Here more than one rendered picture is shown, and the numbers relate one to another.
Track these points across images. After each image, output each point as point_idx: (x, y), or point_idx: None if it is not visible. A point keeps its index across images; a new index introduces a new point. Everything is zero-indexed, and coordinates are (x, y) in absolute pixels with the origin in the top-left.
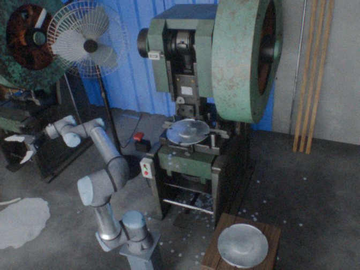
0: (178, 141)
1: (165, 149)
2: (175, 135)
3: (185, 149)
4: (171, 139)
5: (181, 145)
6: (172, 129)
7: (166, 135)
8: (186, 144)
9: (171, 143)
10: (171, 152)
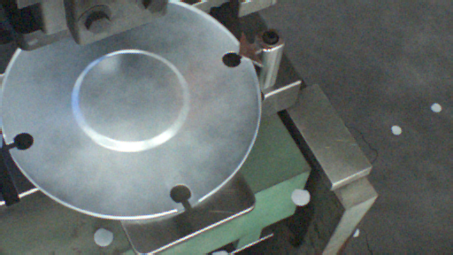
0: (163, 191)
1: (35, 247)
2: (100, 166)
3: (248, 212)
4: (112, 204)
5: (206, 207)
6: (40, 144)
7: (61, 201)
8: (226, 184)
9: (147, 236)
10: (83, 245)
